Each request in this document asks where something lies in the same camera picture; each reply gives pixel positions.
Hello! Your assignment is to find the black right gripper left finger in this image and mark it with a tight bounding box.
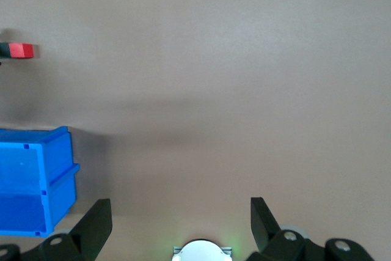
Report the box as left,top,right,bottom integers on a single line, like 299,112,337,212
0,198,113,261

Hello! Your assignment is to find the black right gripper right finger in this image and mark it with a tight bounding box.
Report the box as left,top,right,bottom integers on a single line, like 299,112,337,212
246,197,375,261

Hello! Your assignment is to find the red cube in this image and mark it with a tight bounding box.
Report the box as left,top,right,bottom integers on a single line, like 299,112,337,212
9,43,35,59

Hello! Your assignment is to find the blue plastic storage bin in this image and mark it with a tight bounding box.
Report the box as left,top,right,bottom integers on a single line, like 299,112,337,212
0,125,81,238

